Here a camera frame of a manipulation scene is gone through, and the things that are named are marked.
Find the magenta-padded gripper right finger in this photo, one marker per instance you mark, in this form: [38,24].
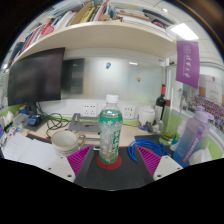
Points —
[149,160]

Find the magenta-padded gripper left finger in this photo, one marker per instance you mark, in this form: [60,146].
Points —
[79,159]

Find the green-labelled clear drink bottle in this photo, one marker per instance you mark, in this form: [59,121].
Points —
[110,133]

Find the lavender plastic water bottle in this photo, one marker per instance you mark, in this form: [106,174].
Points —
[193,133]

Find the white ceramic mug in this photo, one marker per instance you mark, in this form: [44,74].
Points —
[65,142]

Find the dark blue flat pad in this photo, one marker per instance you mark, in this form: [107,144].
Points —
[146,137]

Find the flat round red coaster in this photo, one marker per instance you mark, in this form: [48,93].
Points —
[109,166]

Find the grey metal laptop stand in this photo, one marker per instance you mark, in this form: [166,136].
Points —
[83,125]

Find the small white jar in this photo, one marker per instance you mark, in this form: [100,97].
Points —
[146,116]

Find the crumpled white tissue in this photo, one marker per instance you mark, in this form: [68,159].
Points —
[200,157]

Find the white paper sheet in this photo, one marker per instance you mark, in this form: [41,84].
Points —
[26,151]

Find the dark wine bottle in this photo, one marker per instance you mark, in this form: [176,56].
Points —
[160,105]

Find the small blue box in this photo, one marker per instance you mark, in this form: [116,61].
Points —
[34,120]

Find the clear plastic box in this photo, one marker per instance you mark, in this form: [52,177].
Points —
[20,120]

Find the group photo poster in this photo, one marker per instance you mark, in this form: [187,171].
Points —
[213,100]

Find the large black computer monitor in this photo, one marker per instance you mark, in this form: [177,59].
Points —
[35,76]

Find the purple hanging pennant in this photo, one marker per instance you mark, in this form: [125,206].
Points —
[187,63]

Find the beige shelf full of books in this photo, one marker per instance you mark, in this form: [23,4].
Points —
[100,33]

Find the white wall socket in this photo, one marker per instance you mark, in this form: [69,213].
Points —
[89,109]
[128,111]

